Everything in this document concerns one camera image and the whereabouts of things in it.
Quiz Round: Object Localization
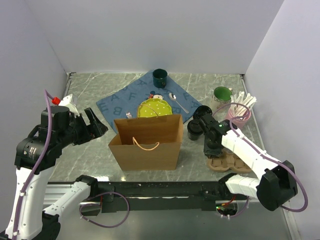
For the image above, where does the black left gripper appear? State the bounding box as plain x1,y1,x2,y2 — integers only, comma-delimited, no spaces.
58,106,108,147

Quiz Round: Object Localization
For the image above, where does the dark translucent takeout cup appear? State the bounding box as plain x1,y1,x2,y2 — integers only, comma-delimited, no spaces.
187,131,203,141

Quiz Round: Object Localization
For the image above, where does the brown pulp cup carrier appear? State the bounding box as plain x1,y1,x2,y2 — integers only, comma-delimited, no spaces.
206,148,252,174

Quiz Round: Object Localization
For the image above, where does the black cup lid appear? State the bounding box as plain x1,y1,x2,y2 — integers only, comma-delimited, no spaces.
187,119,203,136

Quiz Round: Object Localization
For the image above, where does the brown paper bag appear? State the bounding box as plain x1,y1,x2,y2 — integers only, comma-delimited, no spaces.
108,114,184,171

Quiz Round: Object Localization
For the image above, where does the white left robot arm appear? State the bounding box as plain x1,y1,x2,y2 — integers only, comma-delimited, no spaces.
0,105,108,240

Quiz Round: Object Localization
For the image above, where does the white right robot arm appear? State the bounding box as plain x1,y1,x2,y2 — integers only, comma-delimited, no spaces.
199,114,298,211

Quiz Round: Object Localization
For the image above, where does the silver fork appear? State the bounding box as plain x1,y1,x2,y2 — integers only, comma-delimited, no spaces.
125,111,133,119

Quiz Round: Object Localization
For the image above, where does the blue letter placemat cloth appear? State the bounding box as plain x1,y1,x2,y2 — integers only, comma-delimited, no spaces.
96,70,202,132

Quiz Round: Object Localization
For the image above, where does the pink straw holder cup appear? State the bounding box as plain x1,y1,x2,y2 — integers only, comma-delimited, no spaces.
225,109,252,130

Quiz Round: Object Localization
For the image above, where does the white wrapped straws bundle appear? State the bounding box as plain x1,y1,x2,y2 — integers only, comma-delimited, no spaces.
230,91,257,117

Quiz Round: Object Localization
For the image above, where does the floral mug green inside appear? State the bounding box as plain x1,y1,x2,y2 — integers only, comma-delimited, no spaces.
209,86,233,112

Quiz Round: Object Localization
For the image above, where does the green polka dot plate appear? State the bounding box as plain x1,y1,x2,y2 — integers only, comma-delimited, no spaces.
137,98,173,118

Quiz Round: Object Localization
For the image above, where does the cartoon mouse coaster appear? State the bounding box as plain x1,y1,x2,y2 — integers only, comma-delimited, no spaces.
148,91,163,100

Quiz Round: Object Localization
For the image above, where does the silver spoon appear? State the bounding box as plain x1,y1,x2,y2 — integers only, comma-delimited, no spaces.
168,92,190,114

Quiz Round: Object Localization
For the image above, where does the dark green mug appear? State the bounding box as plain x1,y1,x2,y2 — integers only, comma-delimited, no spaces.
152,68,168,89

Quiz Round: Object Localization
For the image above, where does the black base frame rail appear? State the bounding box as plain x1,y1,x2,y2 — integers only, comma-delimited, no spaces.
91,181,246,213

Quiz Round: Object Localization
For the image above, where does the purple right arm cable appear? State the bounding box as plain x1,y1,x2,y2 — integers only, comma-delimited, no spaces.
212,102,309,220

